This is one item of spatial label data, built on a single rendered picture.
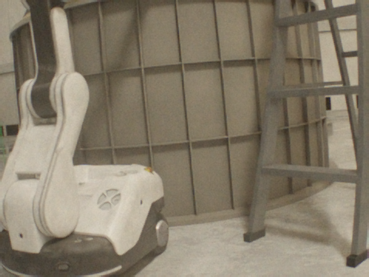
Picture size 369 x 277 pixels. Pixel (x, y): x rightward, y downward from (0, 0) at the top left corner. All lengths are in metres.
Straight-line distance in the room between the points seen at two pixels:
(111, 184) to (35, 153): 0.29
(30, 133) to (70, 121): 0.18
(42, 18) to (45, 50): 0.12
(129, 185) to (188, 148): 0.67
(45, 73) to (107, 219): 0.56
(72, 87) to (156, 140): 0.75
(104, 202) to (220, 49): 1.01
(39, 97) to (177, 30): 0.87
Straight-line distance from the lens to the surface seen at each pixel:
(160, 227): 1.71
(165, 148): 2.12
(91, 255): 1.38
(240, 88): 2.18
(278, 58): 1.83
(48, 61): 1.57
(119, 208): 1.45
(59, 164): 1.40
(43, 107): 1.53
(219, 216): 2.12
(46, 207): 1.35
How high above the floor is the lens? 0.63
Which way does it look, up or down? 5 degrees down
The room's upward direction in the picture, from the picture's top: 5 degrees counter-clockwise
